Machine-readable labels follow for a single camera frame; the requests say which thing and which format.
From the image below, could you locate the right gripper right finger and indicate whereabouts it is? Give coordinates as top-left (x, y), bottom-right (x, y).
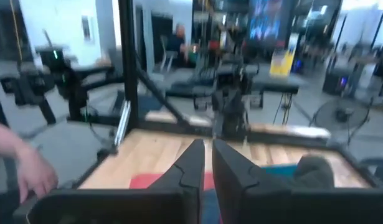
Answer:
top-left (211, 138), bottom-right (383, 224)

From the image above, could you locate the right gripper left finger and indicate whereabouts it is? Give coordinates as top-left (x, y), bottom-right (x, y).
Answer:
top-left (25, 138), bottom-right (206, 224)

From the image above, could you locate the blue denim cap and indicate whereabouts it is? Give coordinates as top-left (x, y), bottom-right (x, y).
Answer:
top-left (201, 189), bottom-right (225, 224)

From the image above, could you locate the dark grey cap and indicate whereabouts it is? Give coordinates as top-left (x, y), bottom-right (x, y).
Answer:
top-left (286, 154), bottom-right (336, 189)

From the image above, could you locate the person's forearm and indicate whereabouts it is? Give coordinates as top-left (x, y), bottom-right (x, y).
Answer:
top-left (0, 119), bottom-right (30, 159)

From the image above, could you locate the black desk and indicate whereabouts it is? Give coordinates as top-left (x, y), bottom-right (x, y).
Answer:
top-left (164, 63), bottom-right (301, 125)

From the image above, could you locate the yellow printed card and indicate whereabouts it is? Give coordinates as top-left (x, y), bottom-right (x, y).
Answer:
top-left (268, 32), bottom-right (300, 77)

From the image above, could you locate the red plastic mat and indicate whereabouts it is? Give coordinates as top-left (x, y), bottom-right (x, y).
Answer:
top-left (128, 172), bottom-right (216, 191)

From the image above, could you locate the teal plastic mat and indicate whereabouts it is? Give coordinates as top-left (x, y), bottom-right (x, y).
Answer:
top-left (260, 164), bottom-right (300, 179)

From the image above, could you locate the computer monitor blue screen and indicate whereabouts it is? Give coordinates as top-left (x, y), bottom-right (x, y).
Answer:
top-left (247, 0), bottom-right (288, 43)

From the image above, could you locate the black computer tower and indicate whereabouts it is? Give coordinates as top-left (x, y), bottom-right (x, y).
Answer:
top-left (321, 67), bottom-right (357, 96)

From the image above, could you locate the black floor fan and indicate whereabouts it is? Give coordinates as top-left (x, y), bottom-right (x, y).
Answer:
top-left (309, 98), bottom-right (374, 147)

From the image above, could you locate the silver metal bar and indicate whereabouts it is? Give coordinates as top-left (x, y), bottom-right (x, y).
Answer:
top-left (113, 100), bottom-right (132, 147)

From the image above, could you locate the person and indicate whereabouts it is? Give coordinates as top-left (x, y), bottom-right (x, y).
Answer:
top-left (166, 23), bottom-right (192, 68)

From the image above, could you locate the grey chair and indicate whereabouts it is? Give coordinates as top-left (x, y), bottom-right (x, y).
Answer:
top-left (159, 34), bottom-right (179, 72)

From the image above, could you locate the person's hand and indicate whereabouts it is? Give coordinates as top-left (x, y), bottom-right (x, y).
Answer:
top-left (15, 146), bottom-right (59, 205)

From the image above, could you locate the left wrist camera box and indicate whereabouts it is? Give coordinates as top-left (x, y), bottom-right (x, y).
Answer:
top-left (216, 63), bottom-right (242, 86)

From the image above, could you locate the black aluminium table frame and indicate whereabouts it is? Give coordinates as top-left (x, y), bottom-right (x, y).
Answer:
top-left (66, 0), bottom-right (383, 190)

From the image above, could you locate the yellow hanging cord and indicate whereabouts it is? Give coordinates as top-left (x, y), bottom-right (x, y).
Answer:
top-left (9, 0), bottom-right (24, 62)

